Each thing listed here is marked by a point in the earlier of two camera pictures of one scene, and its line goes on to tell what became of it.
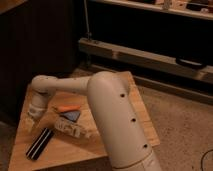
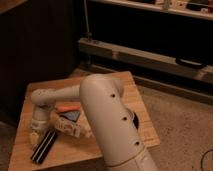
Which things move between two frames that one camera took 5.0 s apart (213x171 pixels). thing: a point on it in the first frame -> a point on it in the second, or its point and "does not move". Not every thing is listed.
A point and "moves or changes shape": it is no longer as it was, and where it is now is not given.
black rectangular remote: x=39 y=144 moves or changes shape
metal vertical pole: x=88 y=35 does not move
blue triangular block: x=71 y=115 does not move
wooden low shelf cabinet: x=166 y=43 does not move
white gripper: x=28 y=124 -> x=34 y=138
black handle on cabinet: x=190 y=62 does not move
